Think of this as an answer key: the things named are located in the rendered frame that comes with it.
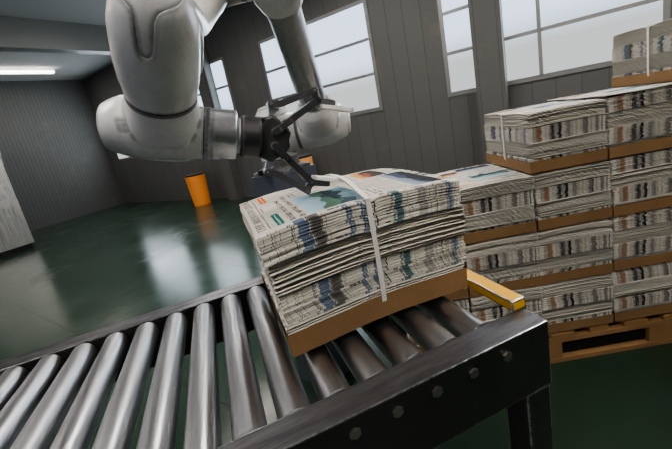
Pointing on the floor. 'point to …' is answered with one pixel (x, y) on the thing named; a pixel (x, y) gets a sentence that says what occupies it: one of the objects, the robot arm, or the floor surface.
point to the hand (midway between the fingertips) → (343, 144)
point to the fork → (603, 340)
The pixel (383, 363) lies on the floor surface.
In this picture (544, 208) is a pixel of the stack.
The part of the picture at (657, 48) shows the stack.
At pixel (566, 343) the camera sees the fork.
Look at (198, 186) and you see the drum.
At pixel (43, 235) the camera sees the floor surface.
